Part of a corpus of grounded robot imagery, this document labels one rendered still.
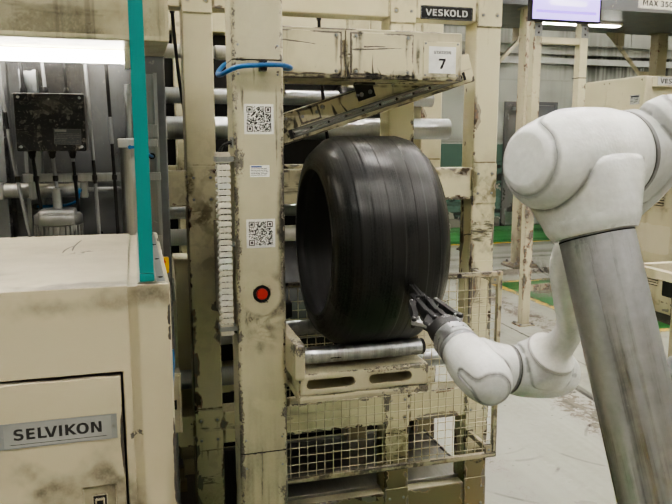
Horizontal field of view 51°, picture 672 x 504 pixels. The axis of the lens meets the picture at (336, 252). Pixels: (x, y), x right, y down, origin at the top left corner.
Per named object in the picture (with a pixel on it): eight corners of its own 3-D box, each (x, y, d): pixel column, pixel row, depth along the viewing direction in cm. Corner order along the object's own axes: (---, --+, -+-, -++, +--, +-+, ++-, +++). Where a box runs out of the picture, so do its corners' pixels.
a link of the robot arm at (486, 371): (432, 370, 148) (485, 375, 152) (463, 414, 134) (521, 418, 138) (448, 325, 144) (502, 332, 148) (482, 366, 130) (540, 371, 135)
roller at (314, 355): (300, 368, 181) (301, 353, 180) (296, 359, 186) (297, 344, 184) (425, 357, 191) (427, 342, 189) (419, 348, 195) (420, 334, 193)
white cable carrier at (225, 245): (221, 336, 183) (216, 152, 175) (219, 331, 188) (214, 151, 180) (238, 334, 184) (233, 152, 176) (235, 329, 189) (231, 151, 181)
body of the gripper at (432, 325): (470, 320, 152) (453, 301, 160) (434, 323, 150) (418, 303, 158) (466, 350, 155) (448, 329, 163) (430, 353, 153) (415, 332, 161)
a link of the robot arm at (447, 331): (444, 333, 145) (433, 319, 150) (439, 370, 148) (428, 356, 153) (484, 329, 147) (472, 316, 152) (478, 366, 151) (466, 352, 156)
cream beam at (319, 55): (269, 77, 200) (269, 24, 198) (255, 84, 224) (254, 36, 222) (463, 82, 217) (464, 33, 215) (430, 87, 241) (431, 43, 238)
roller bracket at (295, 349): (294, 382, 177) (294, 345, 176) (266, 340, 215) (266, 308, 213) (307, 381, 178) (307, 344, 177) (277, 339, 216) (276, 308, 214)
